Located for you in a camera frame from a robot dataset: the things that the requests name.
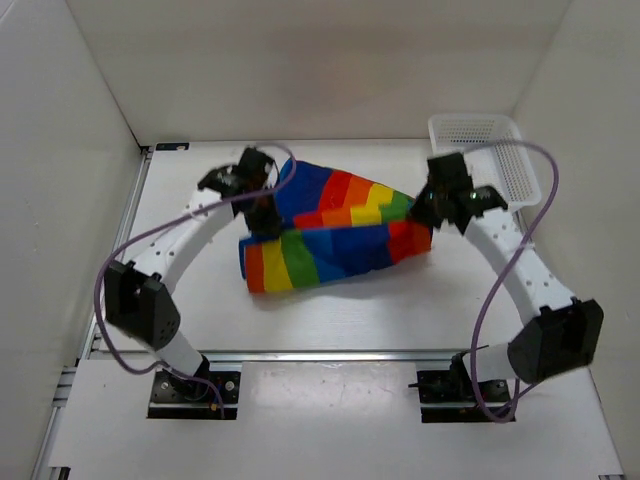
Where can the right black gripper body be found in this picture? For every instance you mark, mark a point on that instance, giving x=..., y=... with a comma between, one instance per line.
x=440, y=195

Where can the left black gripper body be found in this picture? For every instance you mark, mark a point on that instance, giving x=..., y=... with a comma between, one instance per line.
x=255, y=189

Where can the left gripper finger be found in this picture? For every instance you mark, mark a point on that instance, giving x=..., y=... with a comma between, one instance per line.
x=274, y=219
x=259, y=221

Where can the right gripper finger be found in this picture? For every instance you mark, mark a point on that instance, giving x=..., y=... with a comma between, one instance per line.
x=420, y=209
x=434, y=220

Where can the rainbow striped shorts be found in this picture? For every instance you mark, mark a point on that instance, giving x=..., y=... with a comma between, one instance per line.
x=336, y=225

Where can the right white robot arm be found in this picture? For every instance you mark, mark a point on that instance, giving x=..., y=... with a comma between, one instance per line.
x=559, y=331

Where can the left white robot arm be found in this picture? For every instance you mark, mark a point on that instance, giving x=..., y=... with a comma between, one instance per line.
x=138, y=294

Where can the white perforated plastic basket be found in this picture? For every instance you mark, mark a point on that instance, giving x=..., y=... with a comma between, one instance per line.
x=505, y=167

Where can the small black corner label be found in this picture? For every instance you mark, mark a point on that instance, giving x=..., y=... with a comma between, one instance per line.
x=172, y=146

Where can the aluminium front rail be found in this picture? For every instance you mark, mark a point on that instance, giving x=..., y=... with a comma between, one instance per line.
x=331, y=356

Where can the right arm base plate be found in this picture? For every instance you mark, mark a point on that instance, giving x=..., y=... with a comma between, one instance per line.
x=442, y=403

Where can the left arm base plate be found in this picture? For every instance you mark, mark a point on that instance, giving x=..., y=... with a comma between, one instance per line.
x=171, y=400

